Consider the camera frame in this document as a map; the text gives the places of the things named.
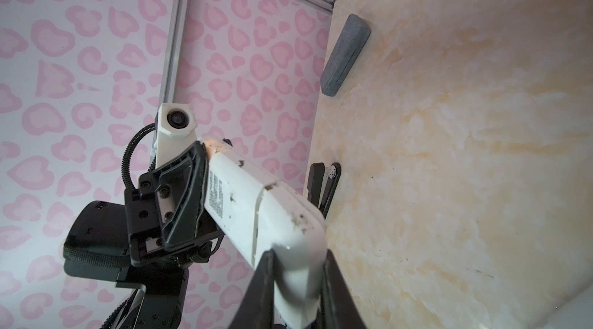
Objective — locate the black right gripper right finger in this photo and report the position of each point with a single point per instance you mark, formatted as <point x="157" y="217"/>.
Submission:
<point x="338" y="309"/>

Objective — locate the white remote control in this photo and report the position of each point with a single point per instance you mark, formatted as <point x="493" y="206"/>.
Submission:
<point x="259" y="212"/>

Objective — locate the black stapler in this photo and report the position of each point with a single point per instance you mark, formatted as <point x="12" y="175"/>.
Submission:
<point x="322" y="183"/>

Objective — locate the grey rectangular sponge block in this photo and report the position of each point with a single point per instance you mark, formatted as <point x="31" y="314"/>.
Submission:
<point x="347" y="49"/>

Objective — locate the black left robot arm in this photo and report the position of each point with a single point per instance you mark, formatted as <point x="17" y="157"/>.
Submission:
<point x="97" y="248"/>

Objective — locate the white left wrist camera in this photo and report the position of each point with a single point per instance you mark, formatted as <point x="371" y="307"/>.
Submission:
<point x="175" y="131"/>

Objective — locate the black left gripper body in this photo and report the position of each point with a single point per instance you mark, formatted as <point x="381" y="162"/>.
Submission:
<point x="144" y="221"/>

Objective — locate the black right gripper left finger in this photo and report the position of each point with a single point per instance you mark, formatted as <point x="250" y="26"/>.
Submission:
<point x="257" y="307"/>

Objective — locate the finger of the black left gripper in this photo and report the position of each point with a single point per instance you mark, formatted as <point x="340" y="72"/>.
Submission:
<point x="185" y="178"/>

